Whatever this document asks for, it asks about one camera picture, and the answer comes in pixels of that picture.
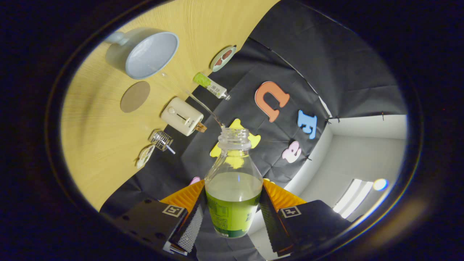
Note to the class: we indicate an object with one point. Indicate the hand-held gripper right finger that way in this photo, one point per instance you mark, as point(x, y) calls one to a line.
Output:
point(272, 224)

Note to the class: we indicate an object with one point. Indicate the pale green plate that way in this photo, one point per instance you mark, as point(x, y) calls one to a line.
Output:
point(217, 67)

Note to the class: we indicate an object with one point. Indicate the clear juice bottle green label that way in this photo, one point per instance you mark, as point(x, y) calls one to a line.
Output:
point(233, 214)

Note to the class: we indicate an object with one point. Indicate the round brown coaster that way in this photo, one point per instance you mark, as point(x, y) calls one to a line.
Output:
point(135, 96)

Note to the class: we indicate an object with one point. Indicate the ceiling light panel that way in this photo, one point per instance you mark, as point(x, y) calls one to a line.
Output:
point(353, 198)

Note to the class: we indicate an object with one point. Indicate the pale striped straw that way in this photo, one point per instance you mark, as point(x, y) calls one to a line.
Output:
point(170, 148)

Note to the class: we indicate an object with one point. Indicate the cream toaster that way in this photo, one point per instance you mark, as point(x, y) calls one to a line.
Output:
point(181, 116)

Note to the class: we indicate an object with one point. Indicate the brown toast slice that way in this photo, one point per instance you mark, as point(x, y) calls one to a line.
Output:
point(201, 127)

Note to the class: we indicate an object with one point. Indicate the white divided seed dish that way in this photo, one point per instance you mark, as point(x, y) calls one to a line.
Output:
point(145, 156)

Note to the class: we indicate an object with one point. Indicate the wooden table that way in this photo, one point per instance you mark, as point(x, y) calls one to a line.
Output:
point(94, 145)

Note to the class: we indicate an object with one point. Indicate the slim white green drink bottle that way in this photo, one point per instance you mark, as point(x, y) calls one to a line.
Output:
point(210, 85)

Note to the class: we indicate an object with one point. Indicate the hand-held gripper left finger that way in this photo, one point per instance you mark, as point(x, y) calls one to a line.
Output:
point(192, 224)

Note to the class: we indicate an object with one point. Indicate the brown food piece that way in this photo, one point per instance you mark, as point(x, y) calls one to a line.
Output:
point(227, 54)
point(219, 62)

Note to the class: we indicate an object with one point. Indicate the white cup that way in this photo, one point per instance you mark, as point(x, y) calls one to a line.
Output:
point(145, 54)

